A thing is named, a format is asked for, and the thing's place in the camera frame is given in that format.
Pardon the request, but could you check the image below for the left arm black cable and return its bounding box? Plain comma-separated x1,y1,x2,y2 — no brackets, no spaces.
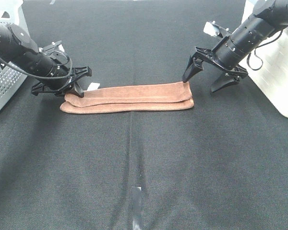
0,49,73,80

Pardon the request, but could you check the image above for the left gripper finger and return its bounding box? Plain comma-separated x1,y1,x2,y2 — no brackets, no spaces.
73,82,84,98

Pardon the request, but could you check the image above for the brown towel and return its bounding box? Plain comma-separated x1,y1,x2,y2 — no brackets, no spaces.
60,81,194,114

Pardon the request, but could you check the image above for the pale green woven-pattern bin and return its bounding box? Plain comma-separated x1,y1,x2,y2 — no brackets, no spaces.
239,0,288,120

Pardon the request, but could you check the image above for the grey perforated plastic basket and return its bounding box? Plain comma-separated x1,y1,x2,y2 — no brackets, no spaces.
0,0,29,121

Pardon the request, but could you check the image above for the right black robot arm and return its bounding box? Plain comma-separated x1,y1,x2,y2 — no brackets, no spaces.
182,0,288,92

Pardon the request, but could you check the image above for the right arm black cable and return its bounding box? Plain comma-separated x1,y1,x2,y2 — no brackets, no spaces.
246,30,284,71

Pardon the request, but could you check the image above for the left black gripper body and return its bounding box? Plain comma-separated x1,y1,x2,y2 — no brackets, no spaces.
31,66,92,96

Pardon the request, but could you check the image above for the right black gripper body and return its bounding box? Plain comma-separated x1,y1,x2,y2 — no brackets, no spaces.
190,46,248,79

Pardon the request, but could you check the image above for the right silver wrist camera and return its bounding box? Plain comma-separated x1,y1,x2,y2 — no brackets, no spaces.
203,21,232,39

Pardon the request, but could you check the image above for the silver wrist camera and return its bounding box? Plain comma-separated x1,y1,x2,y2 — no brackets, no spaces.
40,40,65,55
203,21,232,39

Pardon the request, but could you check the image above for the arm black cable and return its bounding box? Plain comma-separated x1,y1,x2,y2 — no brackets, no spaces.
246,30,284,71
0,49,73,80

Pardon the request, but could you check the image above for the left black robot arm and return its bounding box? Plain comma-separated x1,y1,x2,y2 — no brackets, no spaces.
0,23,92,97

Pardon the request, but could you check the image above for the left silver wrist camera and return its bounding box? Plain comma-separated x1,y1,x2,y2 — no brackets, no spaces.
40,40,65,55

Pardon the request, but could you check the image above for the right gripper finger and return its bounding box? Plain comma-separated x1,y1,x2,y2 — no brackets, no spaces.
210,73,240,92
182,57,204,83

